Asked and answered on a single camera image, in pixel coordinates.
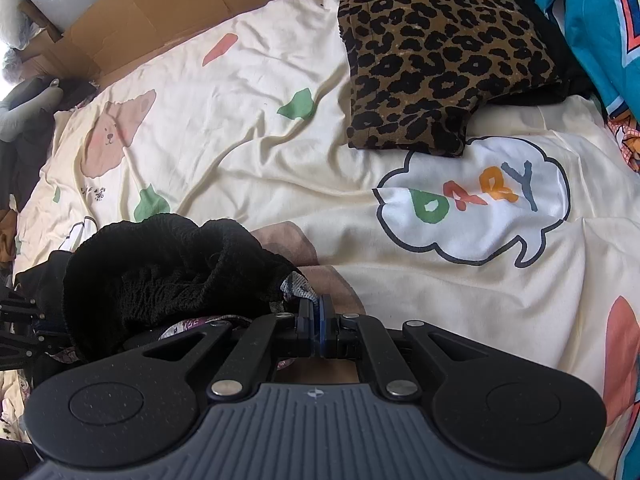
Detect cream printed bedsheet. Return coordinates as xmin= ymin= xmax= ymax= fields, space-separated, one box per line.
xmin=0 ymin=0 xmax=640 ymax=480

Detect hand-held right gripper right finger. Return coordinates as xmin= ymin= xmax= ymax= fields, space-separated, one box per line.
xmin=319 ymin=295 xmax=494 ymax=402

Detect teal printed blanket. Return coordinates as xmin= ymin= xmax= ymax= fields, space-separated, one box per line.
xmin=535 ymin=0 xmax=640 ymax=173

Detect grey fluffy cloth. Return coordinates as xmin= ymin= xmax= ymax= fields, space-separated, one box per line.
xmin=0 ymin=0 xmax=38 ymax=81

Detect brown cardboard sheet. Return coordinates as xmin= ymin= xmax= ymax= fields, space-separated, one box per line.
xmin=20 ymin=0 xmax=346 ymax=88

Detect black pants with floral trim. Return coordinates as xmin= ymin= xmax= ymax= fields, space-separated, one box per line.
xmin=15 ymin=212 xmax=321 ymax=367

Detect grey neck pillow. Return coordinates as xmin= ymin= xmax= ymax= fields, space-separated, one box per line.
xmin=0 ymin=77 xmax=65 ymax=143

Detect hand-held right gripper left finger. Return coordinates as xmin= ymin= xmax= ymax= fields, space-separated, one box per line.
xmin=142 ymin=297 xmax=317 ymax=402

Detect leopard print garment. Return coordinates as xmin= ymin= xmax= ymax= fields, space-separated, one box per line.
xmin=337 ymin=0 xmax=562 ymax=157

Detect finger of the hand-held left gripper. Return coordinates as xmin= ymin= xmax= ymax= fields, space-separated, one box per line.
xmin=0 ymin=287 xmax=41 ymax=325
xmin=0 ymin=332 xmax=48 ymax=367

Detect brown garment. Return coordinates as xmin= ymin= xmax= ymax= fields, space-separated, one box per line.
xmin=0 ymin=207 xmax=21 ymax=263

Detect dark grey cloth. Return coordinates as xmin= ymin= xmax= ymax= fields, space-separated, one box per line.
xmin=0 ymin=80 xmax=98 ymax=211

